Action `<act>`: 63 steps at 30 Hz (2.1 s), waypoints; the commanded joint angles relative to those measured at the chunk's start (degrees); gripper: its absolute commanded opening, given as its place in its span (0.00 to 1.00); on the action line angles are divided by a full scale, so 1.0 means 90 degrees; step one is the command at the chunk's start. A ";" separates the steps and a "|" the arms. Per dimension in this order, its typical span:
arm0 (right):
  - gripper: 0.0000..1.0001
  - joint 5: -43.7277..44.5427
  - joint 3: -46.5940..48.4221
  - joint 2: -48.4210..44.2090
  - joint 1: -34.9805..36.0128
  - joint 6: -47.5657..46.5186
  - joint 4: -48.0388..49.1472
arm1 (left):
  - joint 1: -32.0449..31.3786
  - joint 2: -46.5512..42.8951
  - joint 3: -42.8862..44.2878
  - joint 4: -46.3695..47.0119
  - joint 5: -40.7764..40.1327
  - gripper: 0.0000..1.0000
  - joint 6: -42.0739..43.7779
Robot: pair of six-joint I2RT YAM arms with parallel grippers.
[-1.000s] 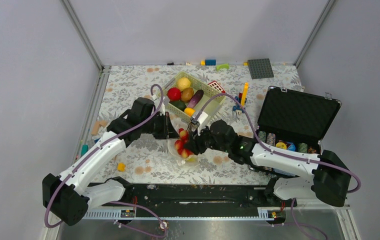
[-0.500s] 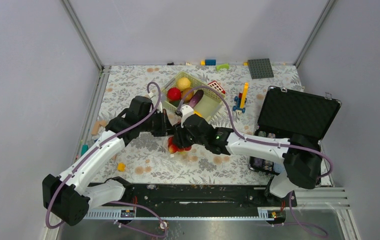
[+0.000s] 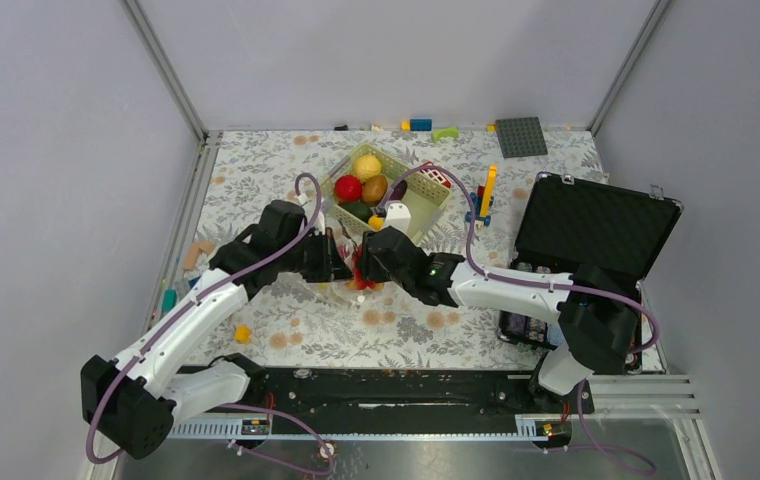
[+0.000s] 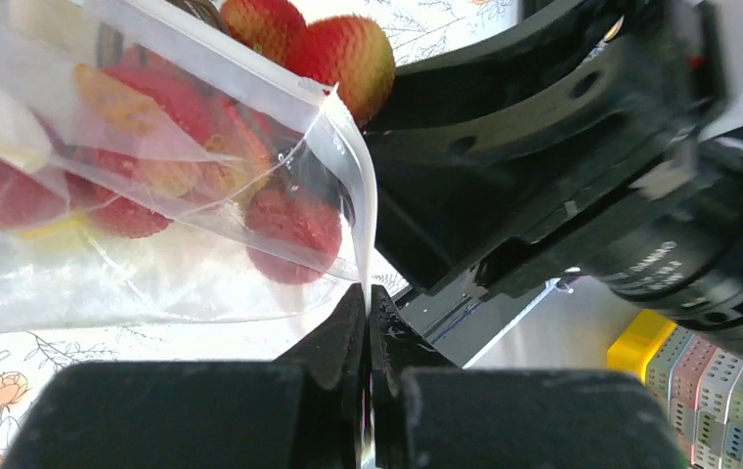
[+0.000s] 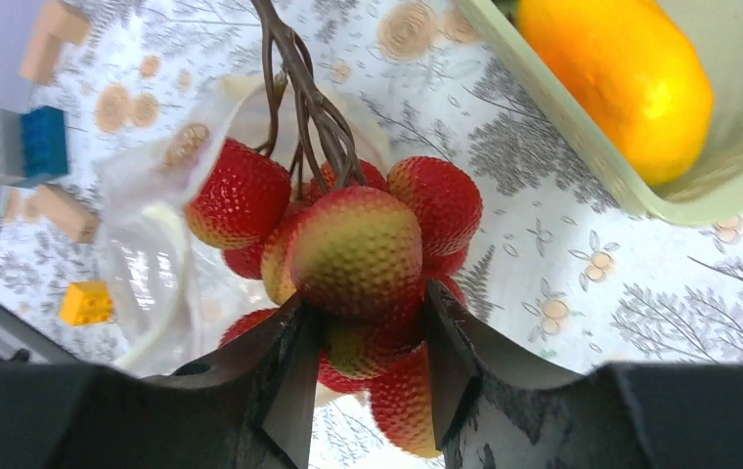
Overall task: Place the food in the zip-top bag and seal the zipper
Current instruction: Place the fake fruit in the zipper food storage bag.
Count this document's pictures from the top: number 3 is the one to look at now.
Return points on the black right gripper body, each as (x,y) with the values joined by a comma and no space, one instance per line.
(374,270)

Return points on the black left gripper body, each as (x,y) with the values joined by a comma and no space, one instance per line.
(313,257)

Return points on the clear dotted zip top bag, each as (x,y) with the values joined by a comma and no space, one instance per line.
(346,292)

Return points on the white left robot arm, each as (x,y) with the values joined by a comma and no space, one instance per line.
(136,397)

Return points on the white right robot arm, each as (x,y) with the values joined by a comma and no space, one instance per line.
(597,323)

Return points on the orange mango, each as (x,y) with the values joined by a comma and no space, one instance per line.
(376,222)

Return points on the dark green avocado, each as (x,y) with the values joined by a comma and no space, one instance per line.
(358,209)

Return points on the pale green perforated basket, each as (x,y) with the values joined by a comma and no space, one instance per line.
(425,199)

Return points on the brown kiwi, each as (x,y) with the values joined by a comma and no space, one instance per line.
(374,190)

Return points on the purple eggplant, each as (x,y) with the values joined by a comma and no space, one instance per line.
(398,191)

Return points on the red apple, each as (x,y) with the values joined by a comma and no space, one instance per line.
(348,188)

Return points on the yellow lemon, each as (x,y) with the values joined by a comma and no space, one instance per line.
(366,167)

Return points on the red white grid toy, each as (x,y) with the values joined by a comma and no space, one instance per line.
(435,175)

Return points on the small yellow block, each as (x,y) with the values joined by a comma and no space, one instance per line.
(243,334)

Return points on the yellow blue block toy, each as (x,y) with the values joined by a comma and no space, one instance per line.
(483,200)

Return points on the tan wooden block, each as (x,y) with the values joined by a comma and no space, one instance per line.
(197,253)

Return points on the blue yellow brick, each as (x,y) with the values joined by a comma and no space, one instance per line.
(417,125)

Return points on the green arch block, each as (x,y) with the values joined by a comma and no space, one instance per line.
(448,132)

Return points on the poker chips row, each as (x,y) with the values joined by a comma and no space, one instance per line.
(525,327)

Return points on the teal small brick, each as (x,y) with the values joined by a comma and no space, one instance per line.
(169,300)

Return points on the grey building baseplate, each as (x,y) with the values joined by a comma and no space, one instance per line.
(521,137)

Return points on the black foam-lined case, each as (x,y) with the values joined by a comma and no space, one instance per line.
(569,223)

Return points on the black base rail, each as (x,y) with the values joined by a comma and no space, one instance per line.
(377,402)

